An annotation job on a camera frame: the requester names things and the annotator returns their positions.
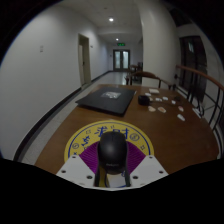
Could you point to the black computer mouse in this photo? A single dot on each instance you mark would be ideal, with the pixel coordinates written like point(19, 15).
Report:
point(112, 151)

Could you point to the dark-framed glass window wall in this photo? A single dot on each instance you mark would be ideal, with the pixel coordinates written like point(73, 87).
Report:
point(193, 63)

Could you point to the small black box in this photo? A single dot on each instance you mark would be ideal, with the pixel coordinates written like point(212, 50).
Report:
point(143, 100)

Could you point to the round yellow mouse pad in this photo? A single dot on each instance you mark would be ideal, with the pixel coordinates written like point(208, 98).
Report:
point(80, 136)

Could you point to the flat black folder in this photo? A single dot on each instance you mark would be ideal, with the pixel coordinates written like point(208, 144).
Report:
point(106, 100)

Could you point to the wood-topped black metal railing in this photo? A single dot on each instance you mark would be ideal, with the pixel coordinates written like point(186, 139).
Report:
point(206, 90)

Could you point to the glazed double door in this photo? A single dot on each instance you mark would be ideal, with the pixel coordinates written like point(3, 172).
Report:
point(121, 60)

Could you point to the small white piece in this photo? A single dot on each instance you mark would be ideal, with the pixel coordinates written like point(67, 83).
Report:
point(180, 108)
point(181, 117)
point(151, 108)
point(162, 109)

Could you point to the green exit sign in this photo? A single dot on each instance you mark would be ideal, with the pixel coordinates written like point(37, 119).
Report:
point(121, 44)

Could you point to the wooden armchair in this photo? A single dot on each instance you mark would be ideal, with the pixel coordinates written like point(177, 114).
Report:
point(146, 76)

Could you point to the recessed ceiling lights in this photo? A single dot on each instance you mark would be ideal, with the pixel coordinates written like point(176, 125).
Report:
point(111, 19)

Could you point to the white square card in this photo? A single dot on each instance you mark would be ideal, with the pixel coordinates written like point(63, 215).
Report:
point(154, 90)

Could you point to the plain side door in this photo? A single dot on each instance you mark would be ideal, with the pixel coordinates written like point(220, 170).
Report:
point(84, 60)

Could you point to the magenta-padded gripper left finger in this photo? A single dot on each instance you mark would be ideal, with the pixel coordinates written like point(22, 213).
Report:
point(75, 168)

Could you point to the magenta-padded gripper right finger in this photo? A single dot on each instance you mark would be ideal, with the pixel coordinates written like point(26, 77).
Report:
point(148, 170)

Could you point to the white wall switch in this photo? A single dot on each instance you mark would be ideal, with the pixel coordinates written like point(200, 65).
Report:
point(41, 49)

